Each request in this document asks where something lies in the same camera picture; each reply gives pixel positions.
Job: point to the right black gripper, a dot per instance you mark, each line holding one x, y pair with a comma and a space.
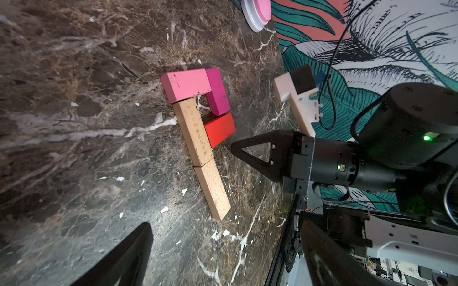
297, 159

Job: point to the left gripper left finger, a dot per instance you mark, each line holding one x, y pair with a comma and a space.
126, 264

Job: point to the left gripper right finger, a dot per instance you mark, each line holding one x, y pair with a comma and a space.
329, 264

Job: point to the red block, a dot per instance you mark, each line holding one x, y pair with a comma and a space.
219, 129

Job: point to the magenta block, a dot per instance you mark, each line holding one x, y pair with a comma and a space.
217, 97

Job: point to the natural wood block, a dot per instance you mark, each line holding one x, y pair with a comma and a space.
193, 130
213, 189

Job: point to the light pink block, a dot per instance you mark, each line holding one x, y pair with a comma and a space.
183, 85

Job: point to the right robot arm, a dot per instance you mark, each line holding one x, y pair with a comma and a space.
408, 147

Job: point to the pink round button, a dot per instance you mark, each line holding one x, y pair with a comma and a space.
257, 13

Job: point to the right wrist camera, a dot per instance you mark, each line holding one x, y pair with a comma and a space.
297, 87

